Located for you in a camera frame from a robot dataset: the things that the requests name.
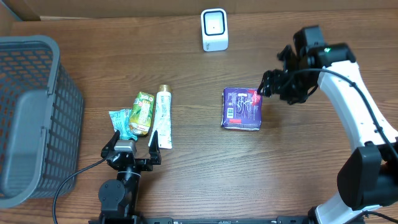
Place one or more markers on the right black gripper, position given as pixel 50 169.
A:
pixel 277 84

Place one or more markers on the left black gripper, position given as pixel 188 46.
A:
pixel 137 162

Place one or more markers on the teal wet wipes pack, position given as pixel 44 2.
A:
pixel 120 122

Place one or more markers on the green yellow snack pouch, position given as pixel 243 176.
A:
pixel 140 119

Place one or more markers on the white tube gold cap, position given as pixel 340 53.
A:
pixel 162 128

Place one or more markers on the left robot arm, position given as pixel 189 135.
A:
pixel 118 196

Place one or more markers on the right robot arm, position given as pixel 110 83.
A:
pixel 368 179

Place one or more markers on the white barcode scanner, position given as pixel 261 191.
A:
pixel 214 30

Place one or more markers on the grey plastic mesh basket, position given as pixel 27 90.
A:
pixel 41 120

